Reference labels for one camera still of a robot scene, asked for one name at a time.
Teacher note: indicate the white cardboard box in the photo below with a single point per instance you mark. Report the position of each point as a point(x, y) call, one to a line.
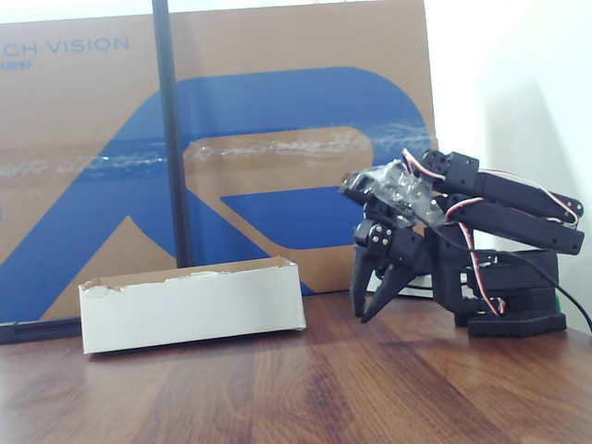
point(185, 314)

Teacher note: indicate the large brown blue-printed carton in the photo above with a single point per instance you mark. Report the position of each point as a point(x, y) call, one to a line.
point(277, 46)

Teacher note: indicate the black stand foot bar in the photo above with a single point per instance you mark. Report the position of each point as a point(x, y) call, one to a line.
point(37, 330)

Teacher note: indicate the black stand pole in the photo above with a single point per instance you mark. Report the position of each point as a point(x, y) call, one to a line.
point(171, 139)

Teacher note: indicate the white power strip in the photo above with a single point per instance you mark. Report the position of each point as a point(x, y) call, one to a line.
point(420, 283)

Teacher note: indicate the tape-wrapped black wrist camera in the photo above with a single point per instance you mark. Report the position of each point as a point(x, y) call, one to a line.
point(361, 185)

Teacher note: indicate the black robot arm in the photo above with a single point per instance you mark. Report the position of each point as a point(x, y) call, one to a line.
point(509, 217)

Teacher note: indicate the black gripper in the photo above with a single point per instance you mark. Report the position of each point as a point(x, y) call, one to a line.
point(401, 244)

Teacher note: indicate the green clamp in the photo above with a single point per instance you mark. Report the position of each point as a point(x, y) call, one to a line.
point(558, 305)

